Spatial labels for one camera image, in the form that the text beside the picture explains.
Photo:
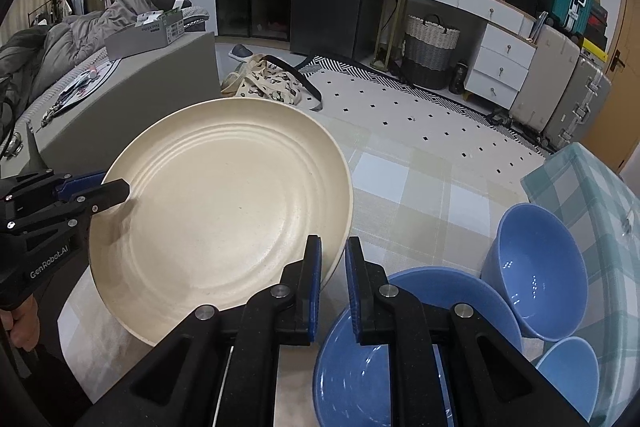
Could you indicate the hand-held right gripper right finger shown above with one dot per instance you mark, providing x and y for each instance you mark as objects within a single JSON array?
[{"x": 351, "y": 287}]

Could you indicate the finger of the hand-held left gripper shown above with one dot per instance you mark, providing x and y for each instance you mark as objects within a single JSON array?
[
  {"x": 82, "y": 184},
  {"x": 107, "y": 196}
]

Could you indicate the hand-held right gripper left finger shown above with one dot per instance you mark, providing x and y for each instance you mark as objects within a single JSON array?
[{"x": 315, "y": 287}]

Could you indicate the cream plate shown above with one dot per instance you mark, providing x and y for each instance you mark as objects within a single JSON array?
[{"x": 225, "y": 207}]

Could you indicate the light blue bowl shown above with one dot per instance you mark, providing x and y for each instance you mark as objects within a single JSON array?
[{"x": 570, "y": 377}]

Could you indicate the person's left hand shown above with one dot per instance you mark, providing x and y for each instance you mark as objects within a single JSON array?
[{"x": 25, "y": 327}]

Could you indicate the round tray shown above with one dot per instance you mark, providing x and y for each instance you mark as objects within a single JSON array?
[{"x": 85, "y": 82}]

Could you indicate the grey sofa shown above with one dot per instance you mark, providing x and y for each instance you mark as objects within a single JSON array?
[{"x": 150, "y": 82}]

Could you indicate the grey shoe box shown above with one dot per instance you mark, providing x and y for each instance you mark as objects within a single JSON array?
[{"x": 145, "y": 39}]

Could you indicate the clothes rack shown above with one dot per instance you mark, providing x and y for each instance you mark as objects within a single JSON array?
[{"x": 60, "y": 2}]

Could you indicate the printed tote bag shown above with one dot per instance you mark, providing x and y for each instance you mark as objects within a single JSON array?
[{"x": 265, "y": 82}]

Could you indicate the black and white rug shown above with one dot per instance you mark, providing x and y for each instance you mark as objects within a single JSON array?
[{"x": 400, "y": 97}]

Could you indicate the grey slipper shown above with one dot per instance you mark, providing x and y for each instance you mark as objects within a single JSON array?
[{"x": 242, "y": 53}]

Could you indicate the black bottle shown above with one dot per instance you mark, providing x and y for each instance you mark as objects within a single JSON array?
[{"x": 457, "y": 79}]

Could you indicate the woven laundry basket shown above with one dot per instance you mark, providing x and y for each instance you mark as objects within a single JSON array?
[{"x": 430, "y": 52}]

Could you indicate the teal checked tablecloth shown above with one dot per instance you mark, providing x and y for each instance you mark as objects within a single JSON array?
[{"x": 600, "y": 207}]

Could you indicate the white dressing table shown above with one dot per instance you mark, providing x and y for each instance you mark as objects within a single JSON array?
[{"x": 500, "y": 67}]

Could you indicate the beige suitcase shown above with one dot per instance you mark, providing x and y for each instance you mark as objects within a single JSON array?
[{"x": 545, "y": 77}]

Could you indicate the silver suitcase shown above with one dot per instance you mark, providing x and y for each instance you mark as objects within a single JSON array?
[{"x": 575, "y": 107}]

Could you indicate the wooden door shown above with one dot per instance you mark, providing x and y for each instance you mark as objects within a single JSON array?
[{"x": 625, "y": 107}]

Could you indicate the yellow flat box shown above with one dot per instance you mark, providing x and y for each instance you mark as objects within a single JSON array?
[{"x": 595, "y": 53}]

